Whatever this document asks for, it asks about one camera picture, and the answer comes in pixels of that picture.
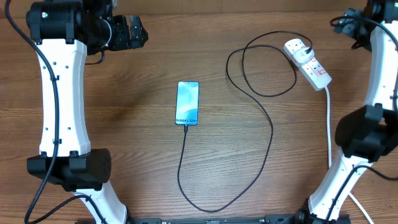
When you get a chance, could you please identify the blue Galaxy smartphone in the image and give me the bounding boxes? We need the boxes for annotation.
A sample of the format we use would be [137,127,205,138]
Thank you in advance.
[175,82,200,126]

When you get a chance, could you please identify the white power strip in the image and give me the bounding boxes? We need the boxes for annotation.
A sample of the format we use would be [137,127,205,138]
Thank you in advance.
[284,39,331,91]

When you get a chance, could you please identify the black USB charging cable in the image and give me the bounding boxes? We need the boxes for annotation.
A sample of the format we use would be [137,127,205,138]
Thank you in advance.
[177,30,313,213]

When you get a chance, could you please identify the white power strip cord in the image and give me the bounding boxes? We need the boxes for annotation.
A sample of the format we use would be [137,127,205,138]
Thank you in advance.
[323,86,375,224]

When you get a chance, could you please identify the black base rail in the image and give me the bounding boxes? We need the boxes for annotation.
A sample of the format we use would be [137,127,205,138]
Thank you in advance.
[74,213,351,224]

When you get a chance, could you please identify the white charger plug adapter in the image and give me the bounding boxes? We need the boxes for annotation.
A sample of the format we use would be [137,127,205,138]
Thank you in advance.
[293,47,315,66]

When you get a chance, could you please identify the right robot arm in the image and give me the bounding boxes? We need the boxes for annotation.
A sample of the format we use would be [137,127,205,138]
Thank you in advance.
[284,1,397,223]

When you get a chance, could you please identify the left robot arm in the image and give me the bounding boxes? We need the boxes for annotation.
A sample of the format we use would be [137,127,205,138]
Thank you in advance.
[26,1,148,223]

